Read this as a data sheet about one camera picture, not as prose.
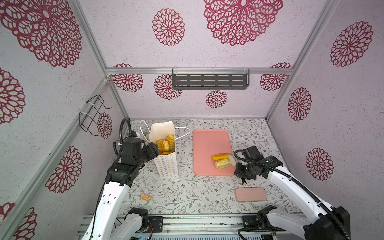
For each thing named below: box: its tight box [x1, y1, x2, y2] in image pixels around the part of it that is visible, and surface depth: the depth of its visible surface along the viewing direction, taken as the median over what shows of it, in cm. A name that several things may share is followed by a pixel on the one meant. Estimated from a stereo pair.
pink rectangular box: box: [234, 187, 267, 203], surface depth 86 cm
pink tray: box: [193, 129, 236, 176], surface depth 105 cm
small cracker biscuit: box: [140, 192, 152, 202], surface depth 83 cm
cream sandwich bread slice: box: [214, 158, 231, 169], surface depth 89 cm
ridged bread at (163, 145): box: [156, 139, 169, 152], surface depth 85 cm
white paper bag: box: [149, 121, 178, 178], surface depth 85 cm
